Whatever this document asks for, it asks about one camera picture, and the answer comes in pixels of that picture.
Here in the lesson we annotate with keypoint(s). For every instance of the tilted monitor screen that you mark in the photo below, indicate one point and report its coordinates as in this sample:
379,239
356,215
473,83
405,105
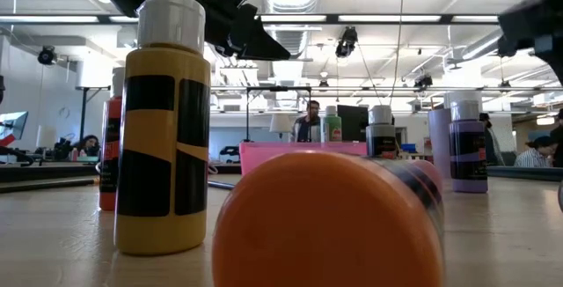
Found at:
13,126

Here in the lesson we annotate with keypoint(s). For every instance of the green paint bottle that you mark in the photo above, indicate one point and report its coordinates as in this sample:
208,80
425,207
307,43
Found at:
332,128

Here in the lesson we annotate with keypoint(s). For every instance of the grey paint bottle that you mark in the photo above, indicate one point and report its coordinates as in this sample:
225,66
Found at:
380,139

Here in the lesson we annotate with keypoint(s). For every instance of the black ceiling spotlight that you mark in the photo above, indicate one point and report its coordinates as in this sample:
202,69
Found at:
347,42
46,56
423,81

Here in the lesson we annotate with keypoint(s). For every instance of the black camera rig frame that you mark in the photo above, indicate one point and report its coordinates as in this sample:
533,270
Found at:
277,88

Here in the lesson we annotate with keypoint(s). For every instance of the red paint bottle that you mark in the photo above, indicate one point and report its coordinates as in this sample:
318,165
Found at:
109,199

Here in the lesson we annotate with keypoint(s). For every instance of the white shade desk lamp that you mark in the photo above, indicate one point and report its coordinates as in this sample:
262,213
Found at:
280,124

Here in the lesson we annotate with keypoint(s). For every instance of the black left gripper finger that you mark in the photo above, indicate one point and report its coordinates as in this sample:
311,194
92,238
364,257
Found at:
259,45

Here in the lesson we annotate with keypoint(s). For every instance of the orange paint bottle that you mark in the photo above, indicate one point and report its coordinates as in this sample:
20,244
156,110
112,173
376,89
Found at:
325,225

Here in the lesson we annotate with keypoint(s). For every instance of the black monitor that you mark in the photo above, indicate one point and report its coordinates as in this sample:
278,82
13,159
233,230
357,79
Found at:
352,124

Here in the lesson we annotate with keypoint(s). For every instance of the purple paint bottle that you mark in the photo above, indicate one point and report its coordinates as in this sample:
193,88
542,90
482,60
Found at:
468,181

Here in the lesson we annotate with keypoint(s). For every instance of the lavender cup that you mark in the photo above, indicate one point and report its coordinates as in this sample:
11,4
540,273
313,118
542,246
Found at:
439,146

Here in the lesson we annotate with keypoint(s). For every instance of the small white lamp shade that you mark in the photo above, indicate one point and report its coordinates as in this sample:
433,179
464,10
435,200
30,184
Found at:
46,136

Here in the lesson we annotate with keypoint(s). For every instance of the yellow paint bottle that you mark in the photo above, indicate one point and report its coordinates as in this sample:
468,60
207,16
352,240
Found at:
149,133

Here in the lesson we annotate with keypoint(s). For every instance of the pink paint bottle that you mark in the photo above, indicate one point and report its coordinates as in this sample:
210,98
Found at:
430,171

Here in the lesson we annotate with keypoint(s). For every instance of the person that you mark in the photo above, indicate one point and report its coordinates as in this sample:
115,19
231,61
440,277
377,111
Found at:
559,137
88,144
313,108
534,157
489,139

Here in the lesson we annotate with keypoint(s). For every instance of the pink plastic bin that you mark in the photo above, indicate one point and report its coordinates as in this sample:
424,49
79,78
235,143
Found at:
272,157

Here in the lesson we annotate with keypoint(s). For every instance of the black overhead rig beam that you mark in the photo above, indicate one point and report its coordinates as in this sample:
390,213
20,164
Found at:
333,18

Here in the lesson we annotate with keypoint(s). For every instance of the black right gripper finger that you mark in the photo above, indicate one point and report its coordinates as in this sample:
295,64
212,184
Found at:
519,31

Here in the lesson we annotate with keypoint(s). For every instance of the black floor stand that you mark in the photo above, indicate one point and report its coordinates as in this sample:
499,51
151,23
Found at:
83,115

